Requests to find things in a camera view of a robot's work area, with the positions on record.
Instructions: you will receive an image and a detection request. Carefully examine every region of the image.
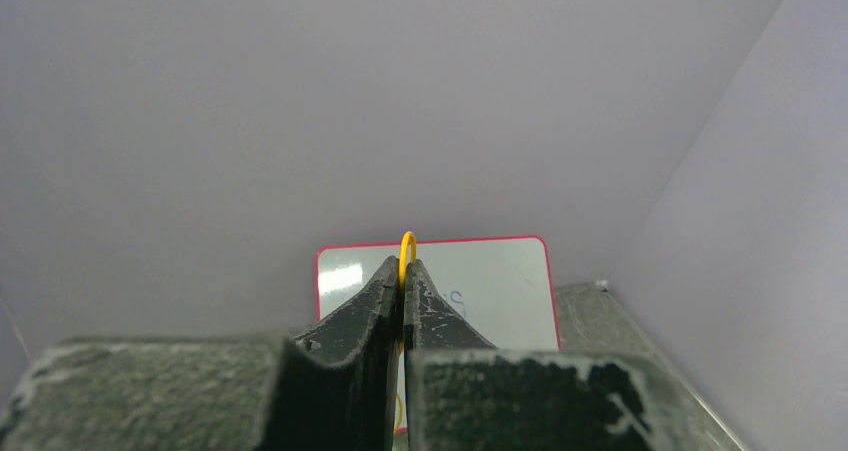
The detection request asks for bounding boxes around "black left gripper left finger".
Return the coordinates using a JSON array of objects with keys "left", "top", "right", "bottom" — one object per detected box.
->
[{"left": 1, "top": 257, "right": 401, "bottom": 450}]

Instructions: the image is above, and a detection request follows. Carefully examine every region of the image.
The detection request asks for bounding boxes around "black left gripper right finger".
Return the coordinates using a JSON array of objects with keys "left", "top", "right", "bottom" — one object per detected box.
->
[{"left": 403, "top": 261, "right": 742, "bottom": 450}]

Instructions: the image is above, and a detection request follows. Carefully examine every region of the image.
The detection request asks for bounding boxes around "yellow cable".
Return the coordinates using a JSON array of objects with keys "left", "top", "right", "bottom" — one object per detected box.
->
[{"left": 394, "top": 230, "right": 419, "bottom": 436}]

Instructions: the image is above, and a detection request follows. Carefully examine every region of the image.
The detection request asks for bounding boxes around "pink framed whiteboard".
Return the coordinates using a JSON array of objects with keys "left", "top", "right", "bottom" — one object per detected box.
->
[{"left": 314, "top": 231, "right": 562, "bottom": 351}]

